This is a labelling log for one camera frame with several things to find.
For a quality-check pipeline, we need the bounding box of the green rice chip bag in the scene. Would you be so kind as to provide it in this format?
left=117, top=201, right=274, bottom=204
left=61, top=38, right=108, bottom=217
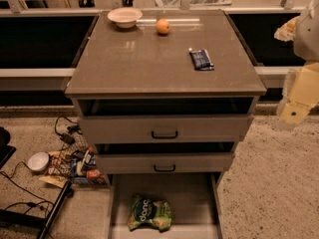
left=127, top=194, right=172, bottom=231

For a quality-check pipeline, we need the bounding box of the bottom grey drawer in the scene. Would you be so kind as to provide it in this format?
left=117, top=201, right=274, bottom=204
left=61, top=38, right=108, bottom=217
left=106, top=173, right=223, bottom=239

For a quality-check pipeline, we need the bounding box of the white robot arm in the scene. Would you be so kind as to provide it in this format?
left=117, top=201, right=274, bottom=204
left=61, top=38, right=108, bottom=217
left=274, top=0, right=319, bottom=129

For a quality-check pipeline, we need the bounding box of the grey drawer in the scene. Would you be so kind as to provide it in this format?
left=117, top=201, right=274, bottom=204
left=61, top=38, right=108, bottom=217
left=106, top=173, right=223, bottom=239
left=76, top=97, right=255, bottom=144
left=96, top=142, right=234, bottom=174

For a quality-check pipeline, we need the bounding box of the black power adapter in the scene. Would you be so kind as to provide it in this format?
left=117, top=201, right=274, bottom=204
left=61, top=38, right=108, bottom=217
left=61, top=133, right=75, bottom=145

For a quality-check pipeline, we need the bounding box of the white bowl on floor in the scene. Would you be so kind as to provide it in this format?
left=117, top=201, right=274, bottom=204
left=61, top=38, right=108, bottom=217
left=27, top=152, right=49, bottom=172

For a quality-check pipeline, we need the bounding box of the grey drawer cabinet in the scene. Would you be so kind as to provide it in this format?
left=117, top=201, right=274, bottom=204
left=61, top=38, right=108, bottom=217
left=64, top=9, right=268, bottom=239

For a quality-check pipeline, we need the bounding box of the wire basket of snacks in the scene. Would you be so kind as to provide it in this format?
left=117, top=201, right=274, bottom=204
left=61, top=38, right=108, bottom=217
left=40, top=146, right=106, bottom=188

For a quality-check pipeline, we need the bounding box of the black cable on floor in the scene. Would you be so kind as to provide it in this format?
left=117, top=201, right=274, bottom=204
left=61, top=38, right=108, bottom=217
left=0, top=160, right=55, bottom=217

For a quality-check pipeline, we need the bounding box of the white bowl on counter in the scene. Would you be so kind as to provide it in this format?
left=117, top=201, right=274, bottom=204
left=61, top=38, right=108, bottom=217
left=108, top=7, right=143, bottom=29

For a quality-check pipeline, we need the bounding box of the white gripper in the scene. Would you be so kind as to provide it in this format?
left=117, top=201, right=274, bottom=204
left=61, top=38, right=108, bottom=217
left=274, top=17, right=319, bottom=129

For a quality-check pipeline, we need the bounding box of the dark blue snack packet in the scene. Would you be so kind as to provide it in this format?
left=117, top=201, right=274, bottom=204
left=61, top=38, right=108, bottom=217
left=189, top=49, right=214, bottom=71

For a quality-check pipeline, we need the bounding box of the orange fruit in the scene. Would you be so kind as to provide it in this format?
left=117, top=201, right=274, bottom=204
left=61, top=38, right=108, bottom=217
left=156, top=19, right=169, bottom=35

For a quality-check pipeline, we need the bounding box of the top grey drawer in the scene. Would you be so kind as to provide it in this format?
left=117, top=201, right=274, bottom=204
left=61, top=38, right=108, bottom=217
left=76, top=97, right=255, bottom=144

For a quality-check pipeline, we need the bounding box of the black stand frame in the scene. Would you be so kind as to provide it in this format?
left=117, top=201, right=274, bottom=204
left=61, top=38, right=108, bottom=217
left=0, top=181, right=73, bottom=239

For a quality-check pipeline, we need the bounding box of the middle grey drawer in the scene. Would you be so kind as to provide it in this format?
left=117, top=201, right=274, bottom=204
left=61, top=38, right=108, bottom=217
left=96, top=142, right=234, bottom=174

